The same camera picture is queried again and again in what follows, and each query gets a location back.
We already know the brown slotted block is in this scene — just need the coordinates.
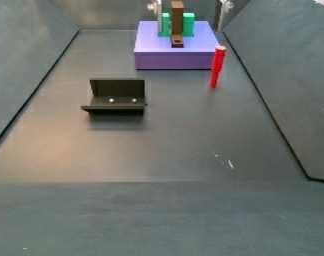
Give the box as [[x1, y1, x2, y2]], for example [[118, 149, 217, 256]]
[[172, 1, 184, 48]]

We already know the green block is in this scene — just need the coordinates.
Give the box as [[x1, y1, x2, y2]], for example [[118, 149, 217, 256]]
[[158, 12, 196, 37]]

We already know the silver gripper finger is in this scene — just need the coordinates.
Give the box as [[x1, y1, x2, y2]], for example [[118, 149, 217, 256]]
[[147, 0, 162, 21], [218, 0, 234, 30]]

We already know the purple base board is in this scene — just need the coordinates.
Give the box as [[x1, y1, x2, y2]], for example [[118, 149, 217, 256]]
[[134, 21, 218, 70]]

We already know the black angle bracket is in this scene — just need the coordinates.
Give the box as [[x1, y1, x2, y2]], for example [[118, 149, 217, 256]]
[[81, 78, 146, 113]]

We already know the red cylindrical peg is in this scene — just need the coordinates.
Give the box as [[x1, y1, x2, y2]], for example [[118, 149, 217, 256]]
[[210, 45, 226, 88]]

